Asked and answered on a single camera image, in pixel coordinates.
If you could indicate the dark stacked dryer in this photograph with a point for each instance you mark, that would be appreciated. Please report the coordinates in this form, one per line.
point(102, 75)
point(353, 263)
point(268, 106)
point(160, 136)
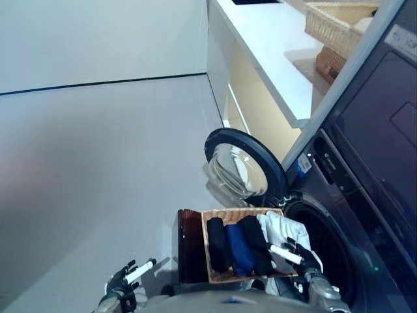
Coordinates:
point(384, 114)

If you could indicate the grey robot torso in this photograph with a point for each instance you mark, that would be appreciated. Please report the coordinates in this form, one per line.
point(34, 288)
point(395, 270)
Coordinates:
point(211, 301)

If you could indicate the white garment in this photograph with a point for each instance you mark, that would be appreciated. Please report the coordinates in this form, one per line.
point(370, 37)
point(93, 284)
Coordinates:
point(280, 228)

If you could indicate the white enclosure post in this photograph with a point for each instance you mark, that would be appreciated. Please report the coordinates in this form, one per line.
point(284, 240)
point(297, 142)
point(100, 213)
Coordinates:
point(342, 84)

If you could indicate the black garment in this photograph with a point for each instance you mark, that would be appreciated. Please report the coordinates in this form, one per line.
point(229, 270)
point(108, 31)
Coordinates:
point(257, 241)
point(218, 244)

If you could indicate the pale wicker basket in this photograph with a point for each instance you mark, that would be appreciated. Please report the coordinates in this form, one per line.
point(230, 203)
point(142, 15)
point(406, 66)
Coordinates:
point(332, 23)

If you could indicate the white counter cabinet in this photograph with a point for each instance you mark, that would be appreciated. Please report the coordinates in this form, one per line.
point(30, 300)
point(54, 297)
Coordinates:
point(260, 49)

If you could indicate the glossy brown stool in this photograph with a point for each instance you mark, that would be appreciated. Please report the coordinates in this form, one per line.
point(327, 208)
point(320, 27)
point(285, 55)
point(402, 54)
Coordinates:
point(190, 247)

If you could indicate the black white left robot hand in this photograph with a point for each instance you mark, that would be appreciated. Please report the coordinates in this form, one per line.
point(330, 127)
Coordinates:
point(120, 280)

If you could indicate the small brown wicker basket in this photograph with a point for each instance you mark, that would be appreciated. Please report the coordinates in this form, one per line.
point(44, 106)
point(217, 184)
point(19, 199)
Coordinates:
point(330, 63)

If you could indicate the blue garment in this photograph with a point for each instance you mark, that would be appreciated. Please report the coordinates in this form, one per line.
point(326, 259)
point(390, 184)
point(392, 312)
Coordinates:
point(239, 251)

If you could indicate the round glass washer door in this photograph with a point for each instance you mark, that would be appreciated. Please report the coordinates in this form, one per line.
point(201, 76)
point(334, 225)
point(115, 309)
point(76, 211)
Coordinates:
point(241, 169)

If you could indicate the dark front-load washing machine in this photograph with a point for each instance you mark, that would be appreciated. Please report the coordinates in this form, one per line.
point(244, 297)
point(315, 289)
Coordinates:
point(358, 244)

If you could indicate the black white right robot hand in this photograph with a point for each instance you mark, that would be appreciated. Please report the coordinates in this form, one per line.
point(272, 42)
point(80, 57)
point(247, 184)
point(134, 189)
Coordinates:
point(309, 261)

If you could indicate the rectangular wicker laundry basket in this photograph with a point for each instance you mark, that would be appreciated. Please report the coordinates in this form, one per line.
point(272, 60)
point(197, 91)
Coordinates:
point(224, 215)

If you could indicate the blue white label sticker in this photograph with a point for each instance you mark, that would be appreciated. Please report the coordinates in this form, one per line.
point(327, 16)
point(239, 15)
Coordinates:
point(303, 163)

